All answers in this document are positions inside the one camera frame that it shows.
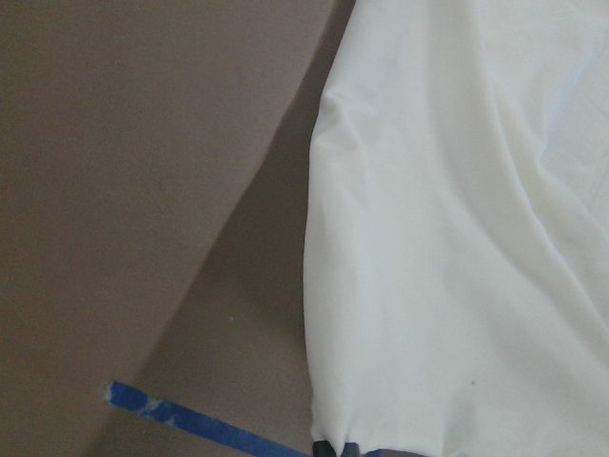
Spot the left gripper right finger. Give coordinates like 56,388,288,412
343,443,362,457

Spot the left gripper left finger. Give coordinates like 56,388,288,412
312,441,337,457

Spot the cream long-sleeve cat shirt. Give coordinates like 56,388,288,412
304,1,608,456

